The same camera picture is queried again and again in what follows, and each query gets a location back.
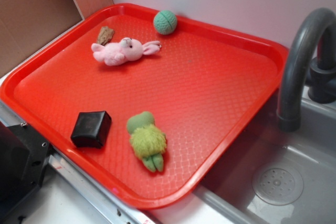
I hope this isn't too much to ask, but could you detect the grey plastic sink basin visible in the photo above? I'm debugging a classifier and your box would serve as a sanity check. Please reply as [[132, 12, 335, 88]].
[[195, 94, 335, 223]]

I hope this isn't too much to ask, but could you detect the grey curved faucet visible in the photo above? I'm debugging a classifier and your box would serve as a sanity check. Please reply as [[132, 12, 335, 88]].
[[277, 8, 335, 132]]

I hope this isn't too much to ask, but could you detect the green textured ball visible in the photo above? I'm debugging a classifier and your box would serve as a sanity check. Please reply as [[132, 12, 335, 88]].
[[153, 10, 177, 35]]

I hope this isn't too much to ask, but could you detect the pink plush bunny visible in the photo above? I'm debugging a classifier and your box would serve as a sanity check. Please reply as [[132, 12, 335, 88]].
[[91, 37, 162, 66]]

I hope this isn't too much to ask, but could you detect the red plastic tray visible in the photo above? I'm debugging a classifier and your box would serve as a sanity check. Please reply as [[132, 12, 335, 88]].
[[1, 4, 288, 209]]

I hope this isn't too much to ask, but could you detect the round sink drain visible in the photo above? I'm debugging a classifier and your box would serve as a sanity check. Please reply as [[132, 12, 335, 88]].
[[252, 163, 304, 206]]

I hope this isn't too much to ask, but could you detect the brown wood piece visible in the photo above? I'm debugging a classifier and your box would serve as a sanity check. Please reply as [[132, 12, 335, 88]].
[[96, 26, 115, 46]]

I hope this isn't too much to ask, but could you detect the black square block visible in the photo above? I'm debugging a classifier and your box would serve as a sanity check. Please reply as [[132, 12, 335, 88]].
[[70, 111, 112, 149]]

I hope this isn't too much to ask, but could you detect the green plush animal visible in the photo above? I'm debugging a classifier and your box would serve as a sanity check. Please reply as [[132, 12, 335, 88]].
[[127, 111, 167, 173]]

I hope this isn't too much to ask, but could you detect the brown cardboard panel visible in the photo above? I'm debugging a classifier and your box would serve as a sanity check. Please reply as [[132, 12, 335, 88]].
[[1, 0, 113, 77]]

